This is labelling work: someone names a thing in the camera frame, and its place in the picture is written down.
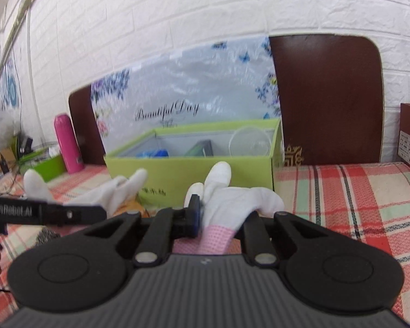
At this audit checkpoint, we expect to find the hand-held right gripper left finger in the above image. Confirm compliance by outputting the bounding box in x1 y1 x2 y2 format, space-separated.
84 194 203 268

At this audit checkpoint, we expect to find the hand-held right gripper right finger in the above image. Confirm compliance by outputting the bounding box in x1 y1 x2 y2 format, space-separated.
242 211 329 267

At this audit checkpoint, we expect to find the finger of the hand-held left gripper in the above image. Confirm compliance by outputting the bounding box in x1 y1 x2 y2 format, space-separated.
42 203 107 228

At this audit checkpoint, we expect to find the white glove pink cuff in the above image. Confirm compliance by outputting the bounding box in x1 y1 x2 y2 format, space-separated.
186 162 285 255
23 168 148 216

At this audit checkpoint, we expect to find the large light green box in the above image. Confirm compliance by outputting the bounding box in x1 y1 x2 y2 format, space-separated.
104 118 285 207

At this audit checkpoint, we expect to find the dark green printed packet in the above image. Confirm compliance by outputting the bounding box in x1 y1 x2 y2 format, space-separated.
184 139 215 158

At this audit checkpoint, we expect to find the blue cube box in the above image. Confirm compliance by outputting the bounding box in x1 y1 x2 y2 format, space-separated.
137 148 170 159

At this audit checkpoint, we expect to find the clear plastic container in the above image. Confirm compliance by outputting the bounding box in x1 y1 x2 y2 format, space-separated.
229 126 273 158

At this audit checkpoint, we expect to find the steel wool scrubber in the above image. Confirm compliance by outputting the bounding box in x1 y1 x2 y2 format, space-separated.
36 228 61 246

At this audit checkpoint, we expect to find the small green storage box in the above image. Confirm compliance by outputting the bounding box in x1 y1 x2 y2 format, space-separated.
19 145 66 183

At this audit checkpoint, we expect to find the orange white box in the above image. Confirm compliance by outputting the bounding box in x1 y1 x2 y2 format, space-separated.
118 200 147 217

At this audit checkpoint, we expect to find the black power adapter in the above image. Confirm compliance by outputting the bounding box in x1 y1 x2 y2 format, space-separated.
19 137 34 155

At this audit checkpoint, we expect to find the pink thermos bottle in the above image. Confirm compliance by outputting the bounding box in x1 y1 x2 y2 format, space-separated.
54 113 85 174

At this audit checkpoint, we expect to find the plaid bedsheet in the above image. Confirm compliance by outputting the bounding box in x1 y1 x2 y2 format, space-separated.
0 162 410 326

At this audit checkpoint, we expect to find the floral plastic package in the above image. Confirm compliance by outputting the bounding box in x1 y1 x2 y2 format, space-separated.
90 36 282 141

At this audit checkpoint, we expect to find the blue wall sticker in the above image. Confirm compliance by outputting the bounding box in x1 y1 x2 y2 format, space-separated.
0 58 23 110

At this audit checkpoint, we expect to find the white wall cable duct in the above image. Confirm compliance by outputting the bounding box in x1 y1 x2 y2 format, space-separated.
0 0 52 93

